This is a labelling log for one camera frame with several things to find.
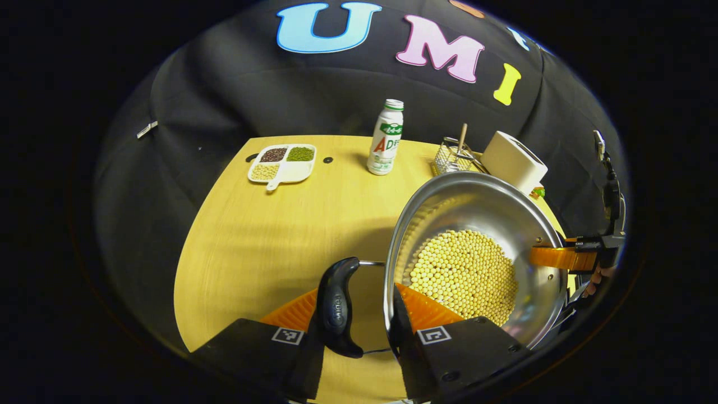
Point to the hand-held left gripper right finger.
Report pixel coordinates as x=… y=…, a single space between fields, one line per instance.
x=465 y=353

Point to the pile of yellow soybeans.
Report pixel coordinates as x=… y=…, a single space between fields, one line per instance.
x=465 y=275

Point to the small white clip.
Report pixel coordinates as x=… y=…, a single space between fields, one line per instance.
x=147 y=129

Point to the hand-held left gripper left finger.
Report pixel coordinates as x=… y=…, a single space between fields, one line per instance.
x=252 y=350

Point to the white divided bean dish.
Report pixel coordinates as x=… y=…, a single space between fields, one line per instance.
x=283 y=163

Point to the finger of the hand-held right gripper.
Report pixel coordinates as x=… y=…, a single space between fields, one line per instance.
x=561 y=258

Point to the white toaster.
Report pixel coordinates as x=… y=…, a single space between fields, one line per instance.
x=510 y=160

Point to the white green drink bottle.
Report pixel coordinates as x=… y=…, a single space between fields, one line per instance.
x=386 y=140

